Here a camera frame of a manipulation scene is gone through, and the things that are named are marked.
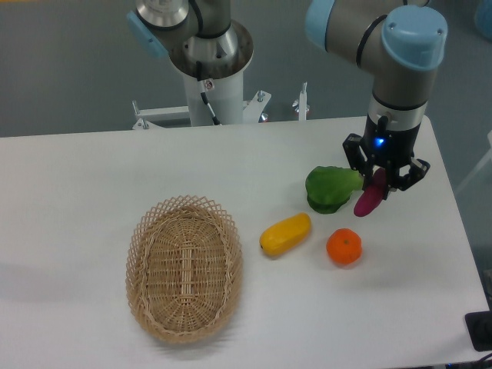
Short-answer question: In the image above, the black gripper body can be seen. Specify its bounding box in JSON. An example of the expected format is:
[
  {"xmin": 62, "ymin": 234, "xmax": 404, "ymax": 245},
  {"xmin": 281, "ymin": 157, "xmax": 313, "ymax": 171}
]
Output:
[{"xmin": 362, "ymin": 116, "xmax": 421, "ymax": 168}]

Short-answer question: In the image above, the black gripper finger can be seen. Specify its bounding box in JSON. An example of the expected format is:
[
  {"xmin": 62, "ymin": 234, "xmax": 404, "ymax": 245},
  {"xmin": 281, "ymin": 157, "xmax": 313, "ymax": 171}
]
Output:
[
  {"xmin": 384, "ymin": 157, "xmax": 431, "ymax": 200},
  {"xmin": 342, "ymin": 133, "xmax": 373, "ymax": 188}
]

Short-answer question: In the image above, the purple sweet potato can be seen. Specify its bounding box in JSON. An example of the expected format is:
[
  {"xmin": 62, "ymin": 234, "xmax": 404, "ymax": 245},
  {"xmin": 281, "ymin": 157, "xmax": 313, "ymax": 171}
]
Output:
[{"xmin": 354, "ymin": 168, "xmax": 387, "ymax": 218}]

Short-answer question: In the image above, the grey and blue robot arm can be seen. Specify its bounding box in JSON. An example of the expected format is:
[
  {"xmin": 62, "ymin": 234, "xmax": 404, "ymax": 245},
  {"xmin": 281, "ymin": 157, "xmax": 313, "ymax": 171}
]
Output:
[{"xmin": 126, "ymin": 1, "xmax": 447, "ymax": 194}]

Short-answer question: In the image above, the green bok choy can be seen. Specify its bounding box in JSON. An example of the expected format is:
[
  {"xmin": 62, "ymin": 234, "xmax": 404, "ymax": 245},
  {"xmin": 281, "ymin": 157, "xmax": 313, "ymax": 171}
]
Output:
[{"xmin": 304, "ymin": 166, "xmax": 364, "ymax": 214}]

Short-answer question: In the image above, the orange tangerine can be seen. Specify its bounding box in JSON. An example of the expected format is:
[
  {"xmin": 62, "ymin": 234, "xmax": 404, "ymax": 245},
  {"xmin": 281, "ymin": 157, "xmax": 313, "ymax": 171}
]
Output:
[{"xmin": 326, "ymin": 228, "xmax": 363, "ymax": 265}]

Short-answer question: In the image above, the yellow mango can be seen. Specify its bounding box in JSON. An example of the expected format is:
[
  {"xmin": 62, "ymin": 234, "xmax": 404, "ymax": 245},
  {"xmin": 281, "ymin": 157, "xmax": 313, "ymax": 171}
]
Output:
[{"xmin": 259, "ymin": 212, "xmax": 311, "ymax": 258}]

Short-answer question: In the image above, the black device at table edge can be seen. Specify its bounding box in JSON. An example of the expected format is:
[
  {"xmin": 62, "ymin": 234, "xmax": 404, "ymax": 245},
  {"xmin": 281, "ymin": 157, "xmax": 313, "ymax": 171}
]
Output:
[{"xmin": 464, "ymin": 311, "xmax": 492, "ymax": 352}]

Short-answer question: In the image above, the woven wicker basket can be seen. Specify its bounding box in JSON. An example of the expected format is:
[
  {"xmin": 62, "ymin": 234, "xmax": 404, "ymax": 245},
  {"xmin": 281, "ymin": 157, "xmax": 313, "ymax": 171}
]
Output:
[{"xmin": 125, "ymin": 195, "xmax": 243, "ymax": 344}]

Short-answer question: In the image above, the white metal base frame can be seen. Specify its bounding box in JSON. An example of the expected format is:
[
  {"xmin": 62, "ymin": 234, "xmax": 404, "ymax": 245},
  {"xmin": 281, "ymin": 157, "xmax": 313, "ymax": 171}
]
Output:
[{"xmin": 131, "ymin": 81, "xmax": 311, "ymax": 130}]

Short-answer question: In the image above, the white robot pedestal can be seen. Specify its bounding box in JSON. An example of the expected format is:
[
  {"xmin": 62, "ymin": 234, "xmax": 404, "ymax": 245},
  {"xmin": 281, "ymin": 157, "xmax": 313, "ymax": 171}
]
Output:
[{"xmin": 170, "ymin": 21, "xmax": 253, "ymax": 127}]

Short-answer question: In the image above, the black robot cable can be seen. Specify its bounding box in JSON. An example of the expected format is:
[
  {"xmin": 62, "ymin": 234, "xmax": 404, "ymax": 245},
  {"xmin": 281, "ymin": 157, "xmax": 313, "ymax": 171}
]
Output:
[{"xmin": 195, "ymin": 61, "xmax": 222, "ymax": 126}]

